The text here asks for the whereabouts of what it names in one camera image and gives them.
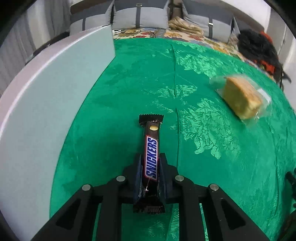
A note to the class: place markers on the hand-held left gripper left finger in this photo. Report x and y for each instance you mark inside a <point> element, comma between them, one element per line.
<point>138,171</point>

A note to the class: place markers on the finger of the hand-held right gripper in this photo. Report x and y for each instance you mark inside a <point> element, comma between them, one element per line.
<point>291,178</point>

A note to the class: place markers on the dark chair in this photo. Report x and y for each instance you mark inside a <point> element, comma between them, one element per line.
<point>283,76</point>

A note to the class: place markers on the red fleece garment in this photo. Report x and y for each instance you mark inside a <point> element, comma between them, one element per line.
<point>266,64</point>

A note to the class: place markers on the beige folded cloth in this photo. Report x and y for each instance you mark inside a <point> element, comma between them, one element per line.
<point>185,25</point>

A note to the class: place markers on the grey two-tone pillow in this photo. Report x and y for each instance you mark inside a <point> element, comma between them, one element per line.
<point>234,32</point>
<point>127,16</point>
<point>198,18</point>
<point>92,23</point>

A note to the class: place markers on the grey curtain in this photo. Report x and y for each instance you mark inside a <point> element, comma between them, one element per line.
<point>20,46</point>

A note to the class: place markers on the white cardboard box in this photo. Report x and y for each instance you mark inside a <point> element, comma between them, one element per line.
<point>34,115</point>

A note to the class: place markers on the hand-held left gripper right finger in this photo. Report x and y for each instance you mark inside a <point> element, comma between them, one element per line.
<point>163,171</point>

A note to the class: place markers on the black jacket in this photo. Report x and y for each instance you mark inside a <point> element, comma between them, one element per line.
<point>256,48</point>

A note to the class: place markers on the green patterned blanket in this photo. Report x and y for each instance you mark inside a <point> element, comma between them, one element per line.
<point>208,162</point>

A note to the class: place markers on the brown chocolate bar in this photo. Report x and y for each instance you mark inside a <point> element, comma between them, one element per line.
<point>151,148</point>

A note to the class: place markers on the clear cake packet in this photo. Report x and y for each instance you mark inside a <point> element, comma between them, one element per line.
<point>240,97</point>

